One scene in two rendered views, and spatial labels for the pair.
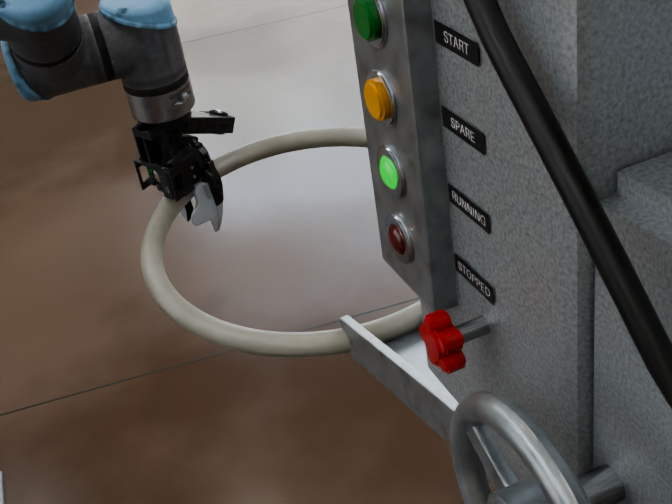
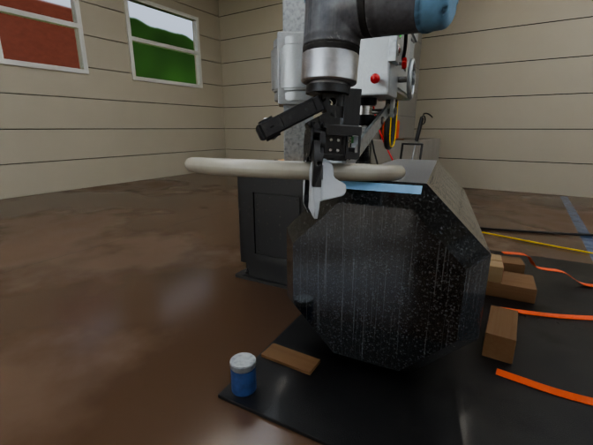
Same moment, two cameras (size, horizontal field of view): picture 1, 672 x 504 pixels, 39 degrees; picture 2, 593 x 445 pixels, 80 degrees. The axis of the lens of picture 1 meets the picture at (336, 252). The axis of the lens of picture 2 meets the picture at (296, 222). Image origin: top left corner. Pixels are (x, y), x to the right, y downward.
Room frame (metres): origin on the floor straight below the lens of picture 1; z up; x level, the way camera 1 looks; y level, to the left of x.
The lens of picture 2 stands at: (1.73, 0.57, 1.01)
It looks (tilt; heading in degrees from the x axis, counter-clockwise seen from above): 15 degrees down; 222
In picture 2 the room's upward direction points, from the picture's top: straight up
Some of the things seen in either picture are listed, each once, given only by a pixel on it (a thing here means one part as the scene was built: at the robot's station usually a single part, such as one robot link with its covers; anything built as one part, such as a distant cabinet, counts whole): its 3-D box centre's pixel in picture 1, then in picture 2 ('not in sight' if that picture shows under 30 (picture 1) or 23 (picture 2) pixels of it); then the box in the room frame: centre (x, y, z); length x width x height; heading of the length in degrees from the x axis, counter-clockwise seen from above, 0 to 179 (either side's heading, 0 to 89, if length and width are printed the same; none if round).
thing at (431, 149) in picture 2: not in sight; (406, 169); (-3.15, -1.68, 0.43); 1.30 x 0.62 x 0.86; 10
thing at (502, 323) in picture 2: not in sight; (500, 332); (-0.02, 0.30, 0.07); 0.30 x 0.12 x 0.12; 9
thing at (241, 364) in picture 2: not in sight; (243, 373); (0.99, -0.37, 0.08); 0.10 x 0.10 x 0.13
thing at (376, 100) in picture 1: (379, 98); not in sight; (0.53, -0.04, 1.37); 0.03 x 0.01 x 0.03; 18
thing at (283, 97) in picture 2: not in sight; (297, 71); (-0.08, -1.04, 1.36); 0.35 x 0.35 x 0.41
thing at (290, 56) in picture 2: not in sight; (324, 68); (-0.09, -0.85, 1.36); 0.74 x 0.34 x 0.25; 93
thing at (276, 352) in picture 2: not in sight; (290, 358); (0.74, -0.36, 0.02); 0.25 x 0.10 x 0.01; 102
